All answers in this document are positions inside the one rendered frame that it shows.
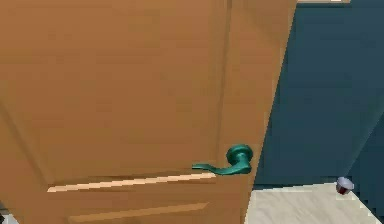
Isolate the brown wooden room door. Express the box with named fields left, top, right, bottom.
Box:
left=0, top=0, right=298, bottom=224

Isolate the small white and red cup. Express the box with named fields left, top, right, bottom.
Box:
left=335, top=176, right=355, bottom=196

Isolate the green lever door handle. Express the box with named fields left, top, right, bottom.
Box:
left=191, top=143, right=254, bottom=176

